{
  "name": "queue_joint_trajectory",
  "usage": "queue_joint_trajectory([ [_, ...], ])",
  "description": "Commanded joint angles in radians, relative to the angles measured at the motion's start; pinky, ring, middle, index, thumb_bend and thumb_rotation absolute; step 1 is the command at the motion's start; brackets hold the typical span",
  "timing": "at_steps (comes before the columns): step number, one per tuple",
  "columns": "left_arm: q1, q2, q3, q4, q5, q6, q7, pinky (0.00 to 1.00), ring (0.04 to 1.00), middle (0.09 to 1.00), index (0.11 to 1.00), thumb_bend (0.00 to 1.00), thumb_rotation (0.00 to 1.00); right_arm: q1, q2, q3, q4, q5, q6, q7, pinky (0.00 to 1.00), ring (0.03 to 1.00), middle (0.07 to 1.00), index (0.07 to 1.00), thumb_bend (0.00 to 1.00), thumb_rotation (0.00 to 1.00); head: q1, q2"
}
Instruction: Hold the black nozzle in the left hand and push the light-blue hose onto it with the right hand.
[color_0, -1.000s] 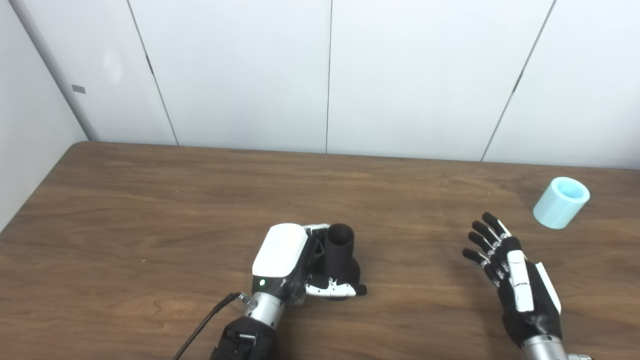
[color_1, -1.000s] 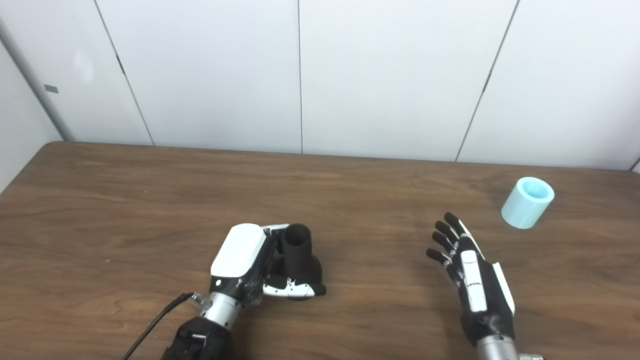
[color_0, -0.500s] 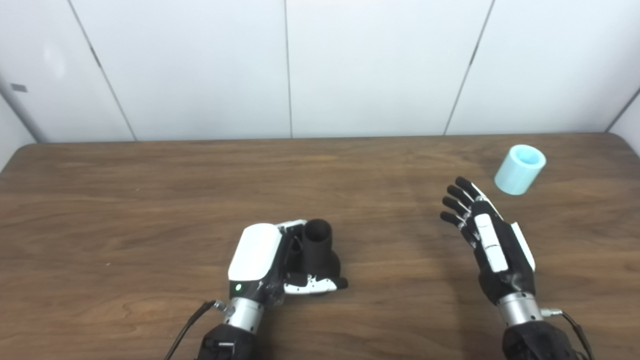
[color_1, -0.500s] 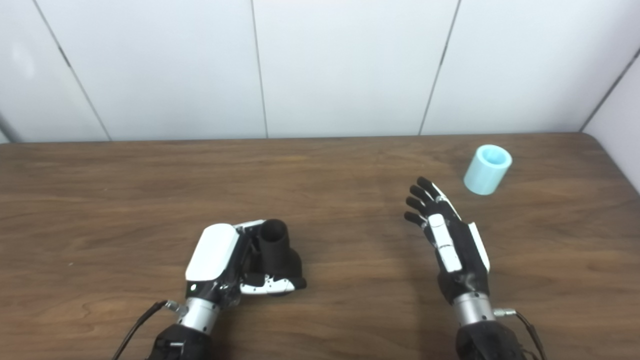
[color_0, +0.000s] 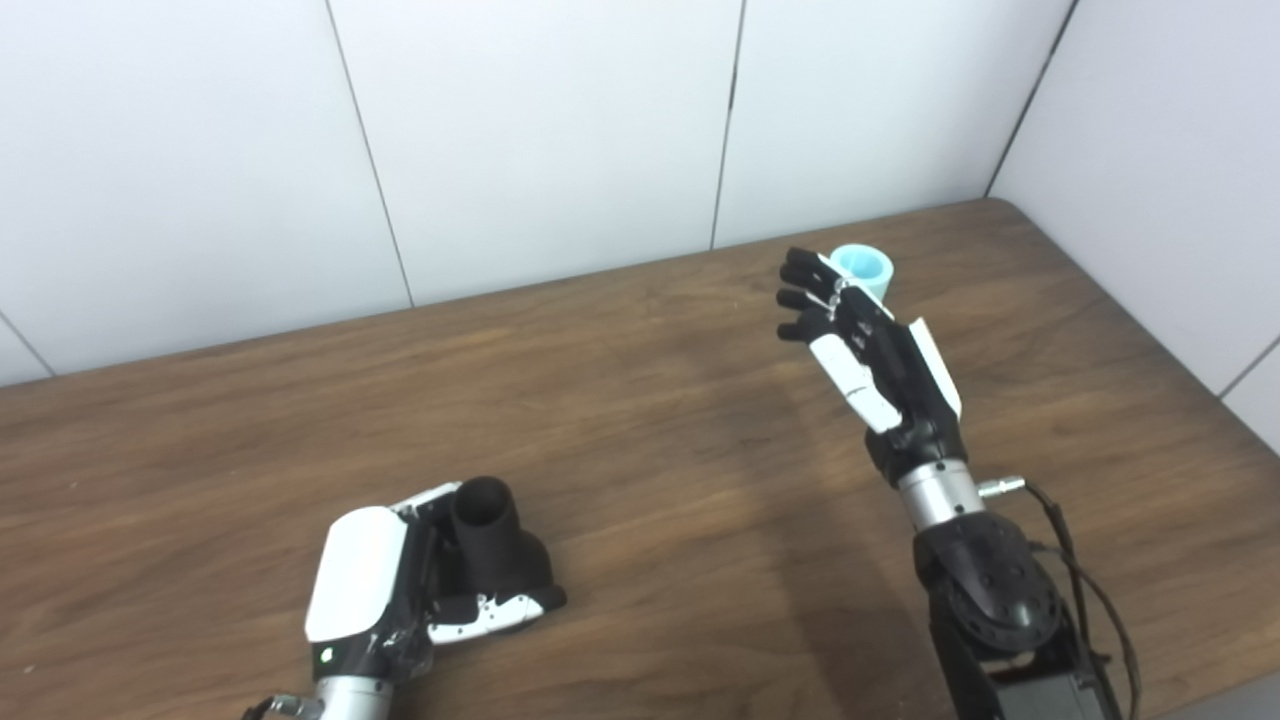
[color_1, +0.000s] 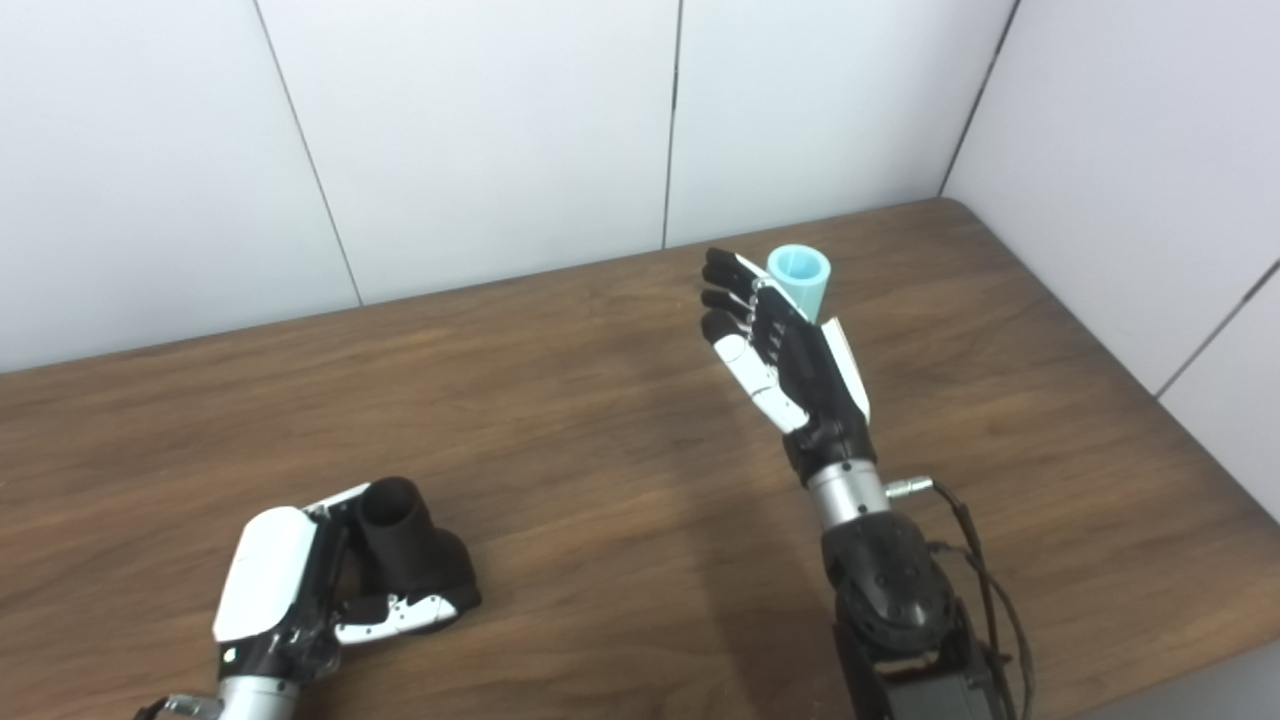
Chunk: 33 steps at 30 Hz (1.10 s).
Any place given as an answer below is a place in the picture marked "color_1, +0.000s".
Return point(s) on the light blue cylinder cup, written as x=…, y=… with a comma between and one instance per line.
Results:
x=805, y=285

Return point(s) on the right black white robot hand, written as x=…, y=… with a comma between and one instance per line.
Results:
x=810, y=380

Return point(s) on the black flared nozzle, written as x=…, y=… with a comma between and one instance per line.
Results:
x=420, y=560

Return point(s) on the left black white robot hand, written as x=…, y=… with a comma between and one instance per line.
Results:
x=265, y=570

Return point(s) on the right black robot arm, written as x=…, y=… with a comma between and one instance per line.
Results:
x=890, y=590

